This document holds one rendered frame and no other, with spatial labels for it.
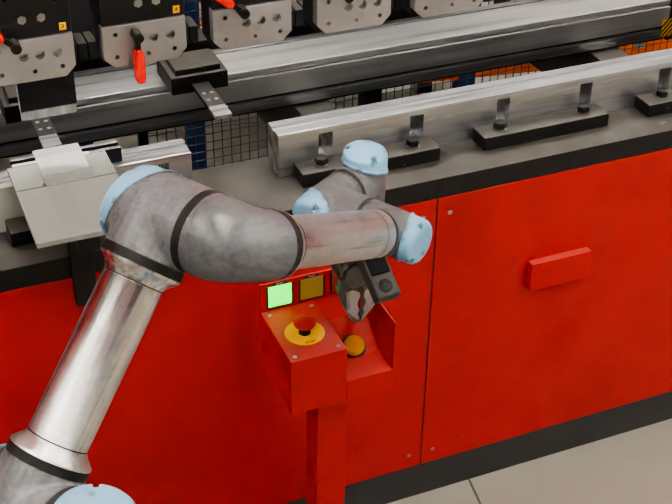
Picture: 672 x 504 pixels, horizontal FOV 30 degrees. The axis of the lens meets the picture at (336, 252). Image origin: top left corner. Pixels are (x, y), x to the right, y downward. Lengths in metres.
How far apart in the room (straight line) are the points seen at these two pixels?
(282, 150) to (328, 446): 0.58
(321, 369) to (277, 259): 0.61
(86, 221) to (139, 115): 0.52
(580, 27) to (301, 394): 1.22
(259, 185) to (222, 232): 0.88
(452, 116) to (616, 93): 0.40
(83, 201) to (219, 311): 0.41
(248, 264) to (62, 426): 0.32
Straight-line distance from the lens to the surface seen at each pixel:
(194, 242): 1.60
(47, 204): 2.22
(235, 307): 2.47
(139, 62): 2.23
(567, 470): 3.15
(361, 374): 2.26
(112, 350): 1.67
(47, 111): 2.32
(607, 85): 2.78
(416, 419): 2.87
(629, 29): 3.10
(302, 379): 2.20
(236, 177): 2.50
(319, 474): 2.45
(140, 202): 1.65
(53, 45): 2.22
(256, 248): 1.60
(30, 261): 2.30
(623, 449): 3.24
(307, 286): 2.28
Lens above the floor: 2.15
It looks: 34 degrees down
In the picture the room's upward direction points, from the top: 1 degrees clockwise
